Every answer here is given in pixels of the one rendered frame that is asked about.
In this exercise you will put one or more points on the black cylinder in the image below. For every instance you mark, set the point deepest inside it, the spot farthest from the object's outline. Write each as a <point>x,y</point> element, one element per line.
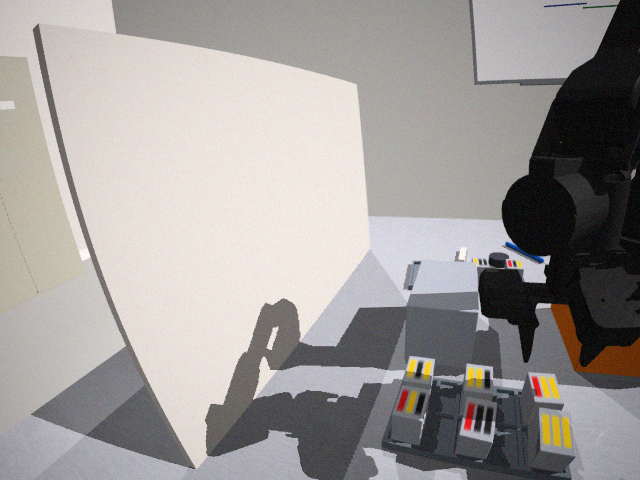
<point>497,259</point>

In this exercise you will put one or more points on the white flat panel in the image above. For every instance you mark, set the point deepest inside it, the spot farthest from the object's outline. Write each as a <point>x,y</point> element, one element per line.
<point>222,199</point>

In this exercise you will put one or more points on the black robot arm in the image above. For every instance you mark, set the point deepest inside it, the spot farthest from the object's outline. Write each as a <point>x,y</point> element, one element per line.
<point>582,187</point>

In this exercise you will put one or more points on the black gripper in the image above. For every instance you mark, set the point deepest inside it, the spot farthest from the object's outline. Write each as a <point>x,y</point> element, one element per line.
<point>504,295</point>

